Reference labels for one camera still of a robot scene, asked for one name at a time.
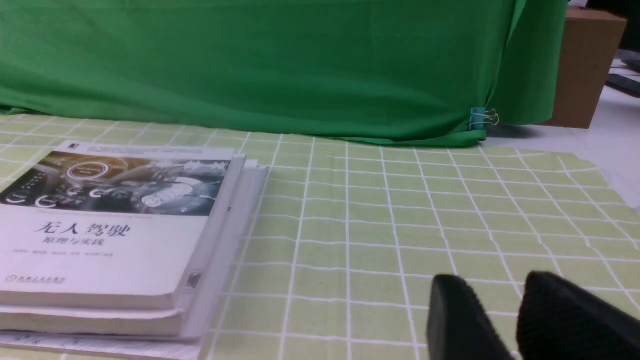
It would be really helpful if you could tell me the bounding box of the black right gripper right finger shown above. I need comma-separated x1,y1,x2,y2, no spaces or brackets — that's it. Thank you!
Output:
516,271,640,360

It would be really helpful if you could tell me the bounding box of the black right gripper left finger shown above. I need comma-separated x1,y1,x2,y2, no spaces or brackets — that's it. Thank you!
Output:
427,275,513,360

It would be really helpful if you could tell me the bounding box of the green checkered tablecloth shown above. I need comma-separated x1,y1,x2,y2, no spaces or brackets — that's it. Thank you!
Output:
1,115,640,360

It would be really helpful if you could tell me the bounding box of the teal binder clip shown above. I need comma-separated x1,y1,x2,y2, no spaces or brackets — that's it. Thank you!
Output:
468,107,500,132

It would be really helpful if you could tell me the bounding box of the green backdrop cloth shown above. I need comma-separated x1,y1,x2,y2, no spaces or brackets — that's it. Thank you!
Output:
0,0,569,148

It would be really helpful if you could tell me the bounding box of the middle white book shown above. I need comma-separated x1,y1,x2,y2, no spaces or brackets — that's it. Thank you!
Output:
1,159,266,341

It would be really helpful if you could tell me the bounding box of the brown cardboard box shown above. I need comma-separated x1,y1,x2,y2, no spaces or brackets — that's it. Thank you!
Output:
542,6,627,129

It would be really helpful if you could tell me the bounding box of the top white self-driving book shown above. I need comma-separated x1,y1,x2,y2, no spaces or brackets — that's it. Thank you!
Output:
0,140,246,310

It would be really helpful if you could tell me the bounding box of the bottom white book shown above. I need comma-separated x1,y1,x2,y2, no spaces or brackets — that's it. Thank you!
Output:
1,160,267,360

